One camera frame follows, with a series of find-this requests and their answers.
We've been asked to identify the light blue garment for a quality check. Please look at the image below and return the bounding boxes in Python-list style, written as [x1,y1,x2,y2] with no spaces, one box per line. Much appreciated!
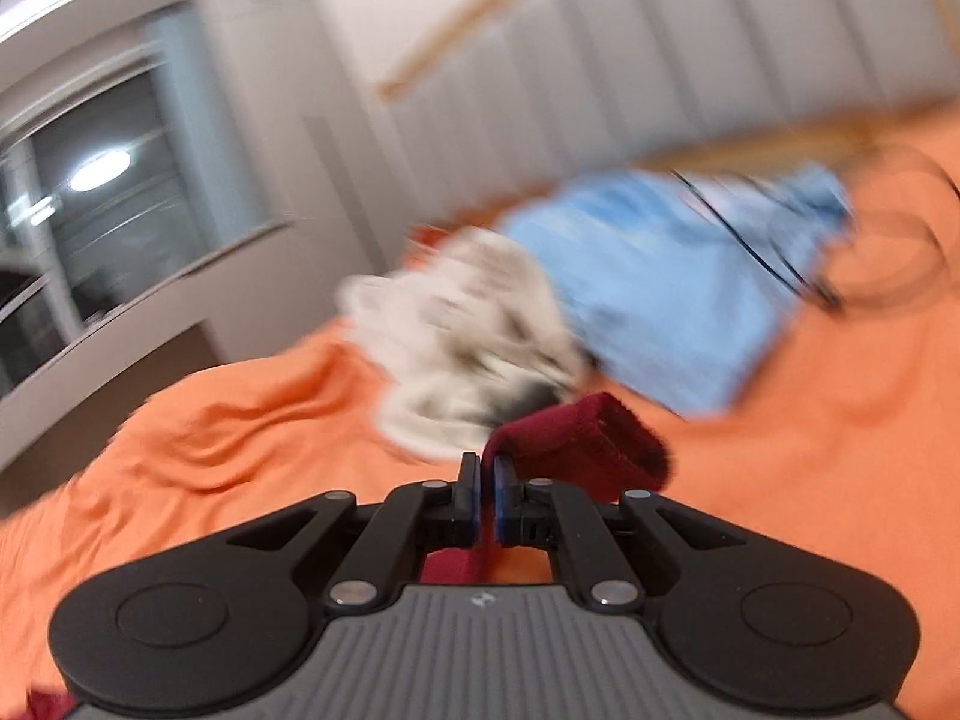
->
[498,164,851,418]

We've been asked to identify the cream white garment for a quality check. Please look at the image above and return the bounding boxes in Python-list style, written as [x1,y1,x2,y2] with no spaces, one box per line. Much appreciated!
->
[337,227,587,461]

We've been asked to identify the grey padded wooden headboard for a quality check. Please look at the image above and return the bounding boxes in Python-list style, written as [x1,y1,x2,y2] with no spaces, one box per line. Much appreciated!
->
[382,0,958,220]

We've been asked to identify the dark red garment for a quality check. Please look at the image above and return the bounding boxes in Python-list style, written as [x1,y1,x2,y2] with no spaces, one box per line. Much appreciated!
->
[49,394,669,717]

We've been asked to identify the black cable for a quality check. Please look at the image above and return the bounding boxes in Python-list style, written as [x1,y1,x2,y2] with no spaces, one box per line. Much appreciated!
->
[668,141,960,314]

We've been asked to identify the grey built-in wardrobe unit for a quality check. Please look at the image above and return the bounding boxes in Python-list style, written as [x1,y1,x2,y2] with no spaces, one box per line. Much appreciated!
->
[2,0,416,481]

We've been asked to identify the dark glass window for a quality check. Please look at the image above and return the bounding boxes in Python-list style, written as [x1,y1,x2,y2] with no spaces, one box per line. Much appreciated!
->
[0,62,283,398]

